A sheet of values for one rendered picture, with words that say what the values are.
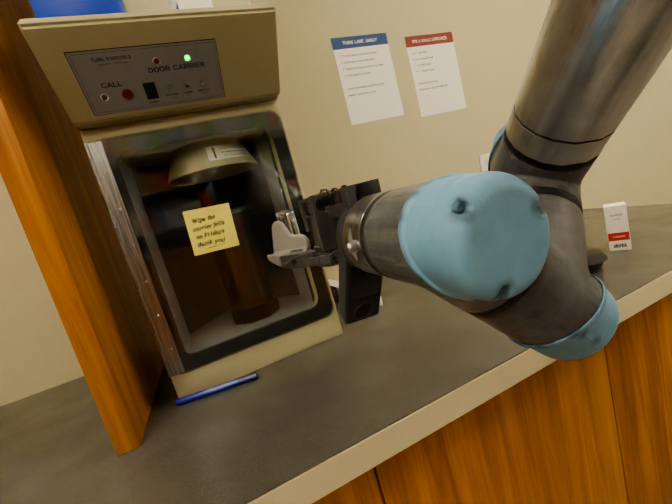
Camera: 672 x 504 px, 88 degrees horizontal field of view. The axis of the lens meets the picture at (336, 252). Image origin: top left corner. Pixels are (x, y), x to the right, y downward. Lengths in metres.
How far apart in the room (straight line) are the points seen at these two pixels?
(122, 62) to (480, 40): 1.32
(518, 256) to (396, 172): 1.08
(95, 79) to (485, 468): 0.78
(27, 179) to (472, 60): 1.41
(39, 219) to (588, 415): 0.88
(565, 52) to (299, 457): 0.44
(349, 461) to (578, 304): 0.29
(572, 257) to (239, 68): 0.53
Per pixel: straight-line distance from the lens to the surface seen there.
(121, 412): 0.62
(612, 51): 0.28
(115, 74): 0.62
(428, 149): 1.36
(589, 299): 0.30
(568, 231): 0.31
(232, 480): 0.48
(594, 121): 0.31
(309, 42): 1.27
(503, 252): 0.21
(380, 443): 0.46
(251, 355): 0.69
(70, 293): 0.58
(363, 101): 1.27
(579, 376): 0.73
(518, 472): 0.69
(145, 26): 0.60
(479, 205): 0.19
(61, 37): 0.61
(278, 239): 0.45
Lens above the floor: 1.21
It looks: 9 degrees down
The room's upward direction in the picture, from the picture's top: 15 degrees counter-clockwise
